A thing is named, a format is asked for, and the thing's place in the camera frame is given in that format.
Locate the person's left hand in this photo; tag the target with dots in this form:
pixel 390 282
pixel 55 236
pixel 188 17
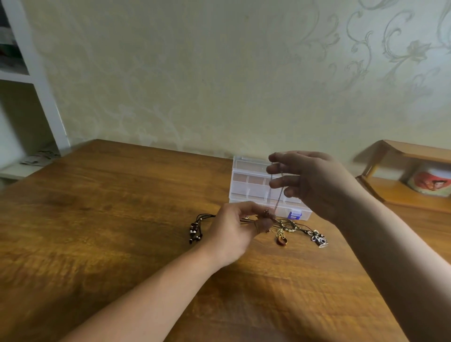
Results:
pixel 229 236

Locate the person's right hand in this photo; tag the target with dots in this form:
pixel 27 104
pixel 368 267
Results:
pixel 317 183

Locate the clear plastic organizer box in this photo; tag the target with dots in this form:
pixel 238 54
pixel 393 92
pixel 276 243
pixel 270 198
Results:
pixel 250 187

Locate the person's right forearm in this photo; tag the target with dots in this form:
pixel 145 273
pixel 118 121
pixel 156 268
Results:
pixel 402 268

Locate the person's left forearm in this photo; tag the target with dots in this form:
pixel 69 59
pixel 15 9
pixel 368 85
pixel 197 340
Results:
pixel 141 303

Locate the wooden shelf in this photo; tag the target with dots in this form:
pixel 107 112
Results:
pixel 409 190

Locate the white printed mug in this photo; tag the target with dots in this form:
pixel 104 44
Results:
pixel 430 180

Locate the loose white papers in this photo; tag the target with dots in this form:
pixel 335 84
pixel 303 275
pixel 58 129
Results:
pixel 39 156

